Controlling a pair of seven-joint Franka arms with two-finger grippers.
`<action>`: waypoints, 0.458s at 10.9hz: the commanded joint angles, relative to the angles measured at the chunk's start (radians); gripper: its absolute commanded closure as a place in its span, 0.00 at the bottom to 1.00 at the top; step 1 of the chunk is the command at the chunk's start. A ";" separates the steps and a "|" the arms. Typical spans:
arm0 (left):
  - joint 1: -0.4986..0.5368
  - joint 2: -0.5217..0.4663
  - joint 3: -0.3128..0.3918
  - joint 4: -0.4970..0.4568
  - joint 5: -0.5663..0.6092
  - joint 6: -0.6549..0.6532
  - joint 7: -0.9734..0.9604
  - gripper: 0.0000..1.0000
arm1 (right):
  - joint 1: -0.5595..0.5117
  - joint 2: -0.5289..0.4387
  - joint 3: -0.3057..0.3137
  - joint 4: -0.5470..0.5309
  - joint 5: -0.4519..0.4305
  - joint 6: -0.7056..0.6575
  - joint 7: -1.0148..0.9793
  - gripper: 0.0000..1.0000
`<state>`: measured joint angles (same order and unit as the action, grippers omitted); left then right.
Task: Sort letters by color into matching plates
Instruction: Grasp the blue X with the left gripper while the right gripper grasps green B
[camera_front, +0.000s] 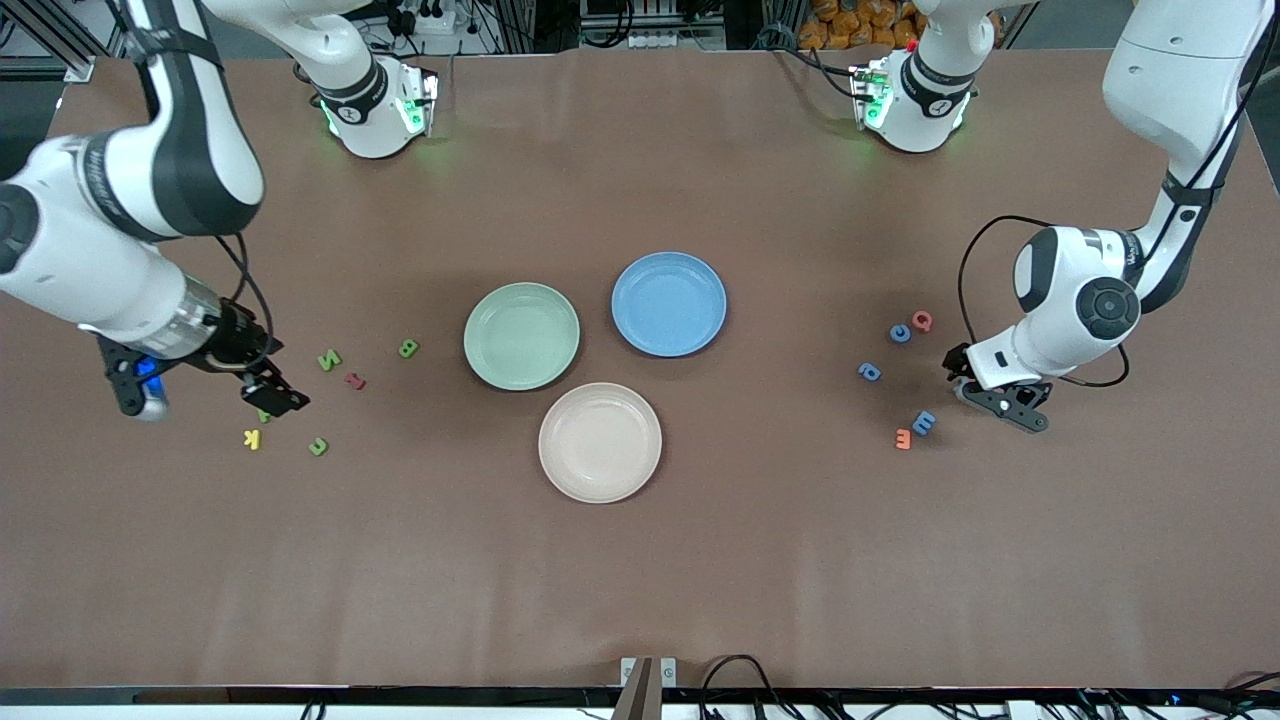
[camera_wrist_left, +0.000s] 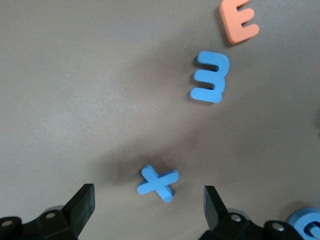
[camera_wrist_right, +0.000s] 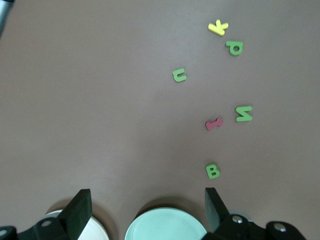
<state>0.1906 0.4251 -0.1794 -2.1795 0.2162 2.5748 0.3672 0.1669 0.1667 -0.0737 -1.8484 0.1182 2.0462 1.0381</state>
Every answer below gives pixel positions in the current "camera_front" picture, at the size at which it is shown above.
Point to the green letter J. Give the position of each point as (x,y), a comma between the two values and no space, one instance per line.
(318,446)

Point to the green plate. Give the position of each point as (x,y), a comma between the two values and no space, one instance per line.
(522,336)

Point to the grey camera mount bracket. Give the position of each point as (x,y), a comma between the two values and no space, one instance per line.
(645,690)

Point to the beige plate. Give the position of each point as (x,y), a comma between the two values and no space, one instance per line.
(600,442)

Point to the blue plate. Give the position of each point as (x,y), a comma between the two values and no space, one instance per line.
(669,304)

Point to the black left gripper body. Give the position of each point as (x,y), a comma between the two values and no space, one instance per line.
(956,361)

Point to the bag of orange items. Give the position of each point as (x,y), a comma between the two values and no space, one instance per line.
(850,25)

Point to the yellow letter K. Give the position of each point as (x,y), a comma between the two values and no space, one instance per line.
(252,438)

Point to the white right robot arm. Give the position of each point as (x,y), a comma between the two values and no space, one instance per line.
(100,250)

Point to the blue letter C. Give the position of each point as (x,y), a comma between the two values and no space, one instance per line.
(892,334)

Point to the white power strip with plugs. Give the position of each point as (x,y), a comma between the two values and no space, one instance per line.
(435,22)

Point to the blue letter P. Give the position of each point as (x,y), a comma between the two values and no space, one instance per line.
(869,372)

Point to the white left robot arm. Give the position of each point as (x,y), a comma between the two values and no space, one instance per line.
(1060,300)

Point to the brown table cover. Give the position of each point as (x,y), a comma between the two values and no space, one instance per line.
(640,580)

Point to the green letter B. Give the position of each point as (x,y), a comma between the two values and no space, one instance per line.
(408,348)

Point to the aluminium frame post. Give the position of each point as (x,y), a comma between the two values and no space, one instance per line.
(80,68)

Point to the blue letter E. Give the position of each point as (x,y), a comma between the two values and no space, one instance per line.
(924,422)

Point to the green letter N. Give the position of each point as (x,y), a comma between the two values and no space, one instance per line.
(329,360)

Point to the pink letter Q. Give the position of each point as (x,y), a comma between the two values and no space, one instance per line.
(914,321)

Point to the small white power strip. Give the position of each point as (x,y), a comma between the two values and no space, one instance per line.
(660,40)

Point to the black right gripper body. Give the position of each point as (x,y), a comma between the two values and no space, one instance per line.
(236,341)

